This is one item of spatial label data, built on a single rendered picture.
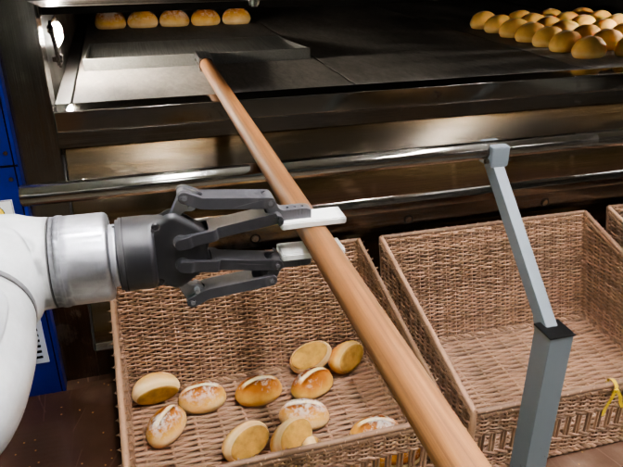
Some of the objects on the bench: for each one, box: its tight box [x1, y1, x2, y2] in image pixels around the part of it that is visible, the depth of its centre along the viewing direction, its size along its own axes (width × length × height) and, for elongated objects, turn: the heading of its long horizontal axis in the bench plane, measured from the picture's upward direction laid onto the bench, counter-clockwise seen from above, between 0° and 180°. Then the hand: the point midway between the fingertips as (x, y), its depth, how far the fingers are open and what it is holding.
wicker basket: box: [108, 238, 451, 467], centre depth 124 cm, size 49×56×28 cm
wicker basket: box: [378, 209, 623, 467], centre depth 138 cm, size 49×56×28 cm
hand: (311, 233), depth 69 cm, fingers closed on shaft, 3 cm apart
